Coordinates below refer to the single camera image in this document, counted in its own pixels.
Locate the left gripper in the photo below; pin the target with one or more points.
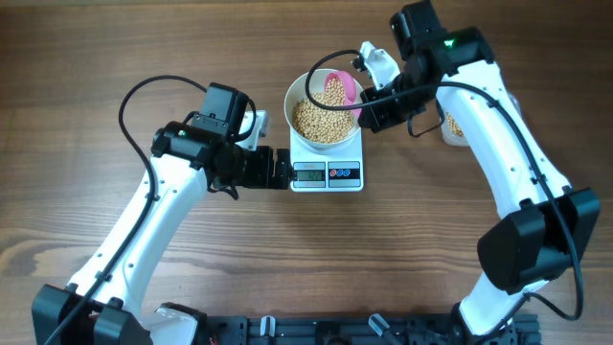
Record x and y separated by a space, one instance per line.
262 178

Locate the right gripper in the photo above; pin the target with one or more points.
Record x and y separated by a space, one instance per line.
379 119

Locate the pink measuring scoop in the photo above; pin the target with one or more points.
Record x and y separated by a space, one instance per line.
349 85

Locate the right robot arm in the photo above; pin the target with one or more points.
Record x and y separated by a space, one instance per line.
545 224

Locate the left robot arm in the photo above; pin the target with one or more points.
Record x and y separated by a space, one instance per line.
214 150

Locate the soybeans in scoop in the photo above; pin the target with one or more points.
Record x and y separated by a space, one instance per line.
335 92

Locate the soybeans in bowl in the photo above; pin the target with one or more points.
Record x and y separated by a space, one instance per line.
320 125

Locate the white digital kitchen scale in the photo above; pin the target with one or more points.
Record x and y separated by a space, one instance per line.
323 169

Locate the white bowl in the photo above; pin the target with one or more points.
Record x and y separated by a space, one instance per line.
297 92

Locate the clear plastic container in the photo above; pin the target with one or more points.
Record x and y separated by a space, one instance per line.
450 136

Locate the pile of soybeans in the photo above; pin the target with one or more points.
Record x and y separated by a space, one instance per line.
453 125

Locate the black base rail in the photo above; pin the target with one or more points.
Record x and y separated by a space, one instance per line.
426 329

